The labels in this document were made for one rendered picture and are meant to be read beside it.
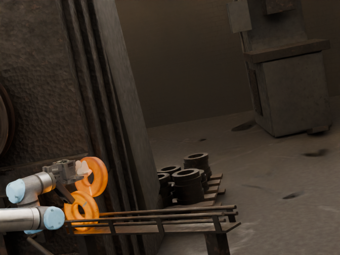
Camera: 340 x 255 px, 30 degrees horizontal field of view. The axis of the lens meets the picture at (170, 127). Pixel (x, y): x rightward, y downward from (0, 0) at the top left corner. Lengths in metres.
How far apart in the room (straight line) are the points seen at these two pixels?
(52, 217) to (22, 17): 0.92
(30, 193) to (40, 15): 0.77
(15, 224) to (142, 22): 6.67
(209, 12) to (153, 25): 0.76
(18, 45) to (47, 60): 0.14
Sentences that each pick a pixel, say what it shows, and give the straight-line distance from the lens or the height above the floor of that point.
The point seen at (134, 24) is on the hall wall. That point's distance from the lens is 8.61.
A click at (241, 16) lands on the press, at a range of 6.40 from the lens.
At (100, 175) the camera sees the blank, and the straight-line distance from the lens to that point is 2.41.
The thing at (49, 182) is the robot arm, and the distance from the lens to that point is 2.30.
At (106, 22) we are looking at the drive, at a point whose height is 1.40.
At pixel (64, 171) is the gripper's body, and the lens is 2.35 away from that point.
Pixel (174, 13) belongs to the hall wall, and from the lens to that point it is 8.52.
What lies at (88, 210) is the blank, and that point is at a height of 0.72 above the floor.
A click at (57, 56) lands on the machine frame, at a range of 2.64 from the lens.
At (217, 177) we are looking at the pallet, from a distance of 4.81.
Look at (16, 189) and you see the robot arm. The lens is 2.24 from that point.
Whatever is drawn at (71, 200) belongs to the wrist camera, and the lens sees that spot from 2.39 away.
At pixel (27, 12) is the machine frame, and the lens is 2.68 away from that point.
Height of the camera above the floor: 1.33
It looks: 9 degrees down
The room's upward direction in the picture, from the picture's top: 11 degrees counter-clockwise
